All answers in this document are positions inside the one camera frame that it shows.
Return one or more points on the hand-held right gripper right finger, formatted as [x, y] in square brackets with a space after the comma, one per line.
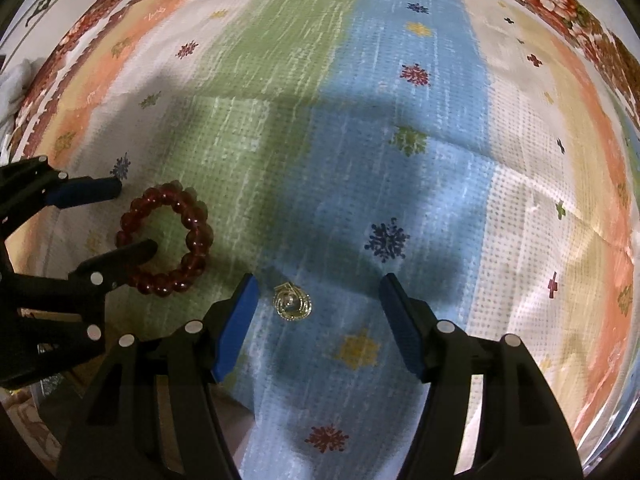
[405, 325]

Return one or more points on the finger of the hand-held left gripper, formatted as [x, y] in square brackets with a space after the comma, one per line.
[85, 191]
[125, 257]

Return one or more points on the grey crumpled cloth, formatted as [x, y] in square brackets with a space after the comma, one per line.
[12, 85]

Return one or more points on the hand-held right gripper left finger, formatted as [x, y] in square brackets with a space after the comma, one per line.
[235, 325]

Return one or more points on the striped colourful mat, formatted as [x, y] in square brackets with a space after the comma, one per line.
[350, 160]

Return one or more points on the white bed headboard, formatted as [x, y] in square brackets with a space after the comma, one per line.
[30, 25]

